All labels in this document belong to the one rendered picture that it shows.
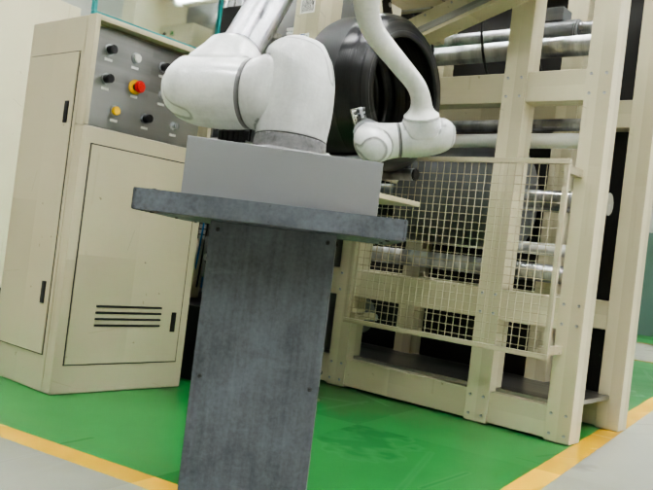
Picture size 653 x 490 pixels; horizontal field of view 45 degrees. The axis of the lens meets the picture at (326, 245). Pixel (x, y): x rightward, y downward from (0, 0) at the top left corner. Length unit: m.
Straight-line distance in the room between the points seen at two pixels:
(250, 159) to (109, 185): 1.34
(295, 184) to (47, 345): 1.50
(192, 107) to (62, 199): 1.11
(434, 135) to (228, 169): 0.91
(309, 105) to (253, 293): 0.40
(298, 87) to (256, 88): 0.09
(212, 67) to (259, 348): 0.61
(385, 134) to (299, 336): 0.85
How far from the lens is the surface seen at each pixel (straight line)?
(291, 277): 1.53
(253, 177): 1.47
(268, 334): 1.54
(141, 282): 2.88
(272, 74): 1.65
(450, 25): 3.20
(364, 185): 1.46
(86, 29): 2.82
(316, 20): 3.06
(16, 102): 5.68
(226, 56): 1.74
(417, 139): 2.25
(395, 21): 2.81
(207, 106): 1.71
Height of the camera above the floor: 0.57
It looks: 1 degrees up
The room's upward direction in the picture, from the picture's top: 7 degrees clockwise
